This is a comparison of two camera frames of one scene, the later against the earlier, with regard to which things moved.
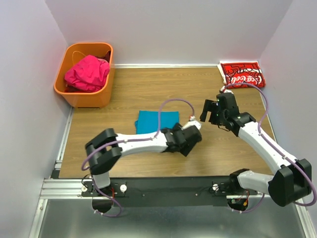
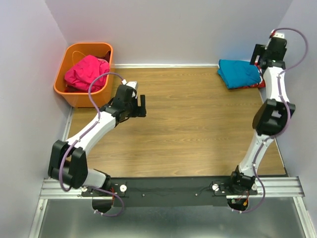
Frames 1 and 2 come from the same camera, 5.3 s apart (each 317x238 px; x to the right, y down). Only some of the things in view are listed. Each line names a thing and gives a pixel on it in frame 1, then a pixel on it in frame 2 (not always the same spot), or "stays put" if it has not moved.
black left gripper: (186, 148) to (139, 111)
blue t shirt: (147, 121) to (236, 73)
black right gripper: (210, 105) to (258, 50)
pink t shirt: (87, 74) stays put
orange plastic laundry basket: (74, 52) stays put
